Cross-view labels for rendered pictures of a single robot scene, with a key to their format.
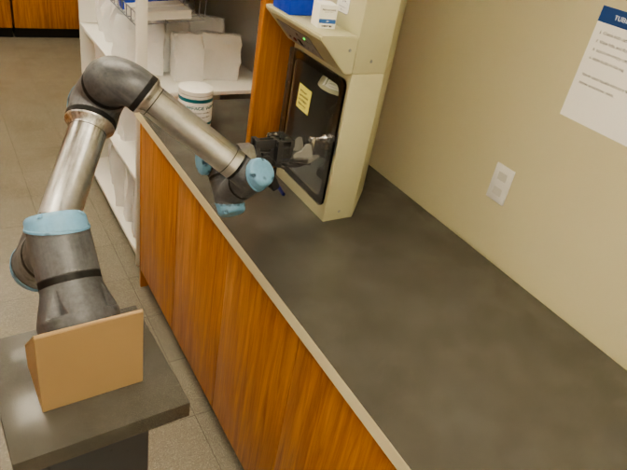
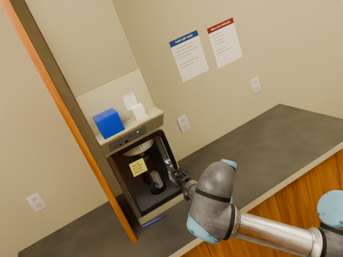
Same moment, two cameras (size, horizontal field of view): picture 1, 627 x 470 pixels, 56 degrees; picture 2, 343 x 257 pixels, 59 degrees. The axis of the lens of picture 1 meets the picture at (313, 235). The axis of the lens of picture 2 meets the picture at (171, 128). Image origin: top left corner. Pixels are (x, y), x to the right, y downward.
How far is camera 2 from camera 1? 1.67 m
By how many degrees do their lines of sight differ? 62
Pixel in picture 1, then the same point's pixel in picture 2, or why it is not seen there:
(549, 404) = (286, 125)
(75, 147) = (261, 220)
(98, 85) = (231, 184)
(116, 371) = not seen: outside the picture
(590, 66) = (180, 61)
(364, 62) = not seen: hidden behind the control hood
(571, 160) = (198, 90)
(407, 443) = (329, 145)
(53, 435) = not seen: outside the picture
